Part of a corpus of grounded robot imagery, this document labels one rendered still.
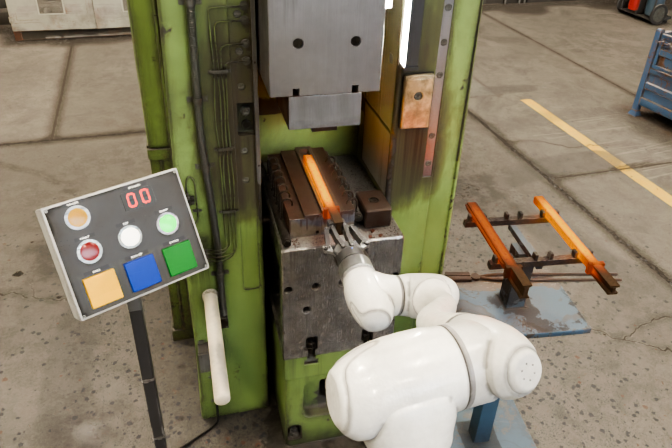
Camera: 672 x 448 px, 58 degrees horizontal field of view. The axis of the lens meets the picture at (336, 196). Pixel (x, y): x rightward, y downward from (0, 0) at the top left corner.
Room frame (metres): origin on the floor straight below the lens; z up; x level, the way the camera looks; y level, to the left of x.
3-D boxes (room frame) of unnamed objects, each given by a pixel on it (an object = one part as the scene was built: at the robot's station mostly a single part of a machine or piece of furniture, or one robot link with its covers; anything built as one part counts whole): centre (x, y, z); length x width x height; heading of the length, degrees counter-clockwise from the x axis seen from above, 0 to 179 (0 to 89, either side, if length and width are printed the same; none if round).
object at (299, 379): (1.73, 0.04, 0.23); 0.55 x 0.37 x 0.47; 15
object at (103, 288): (1.11, 0.55, 1.01); 0.07 x 0.05 x 0.07; 130
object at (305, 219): (1.70, 0.09, 0.96); 0.42 x 0.20 x 0.09; 15
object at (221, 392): (1.32, 0.35, 0.62); 0.44 x 0.05 x 0.05; 15
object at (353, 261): (1.24, -0.06, 0.99); 0.09 x 0.06 x 0.09; 105
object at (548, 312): (1.49, -0.58, 0.68); 0.40 x 0.30 x 0.02; 100
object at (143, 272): (1.17, 0.47, 1.01); 0.07 x 0.05 x 0.07; 130
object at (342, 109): (1.70, 0.09, 1.32); 0.42 x 0.20 x 0.10; 15
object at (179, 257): (1.24, 0.40, 1.01); 0.07 x 0.05 x 0.07; 130
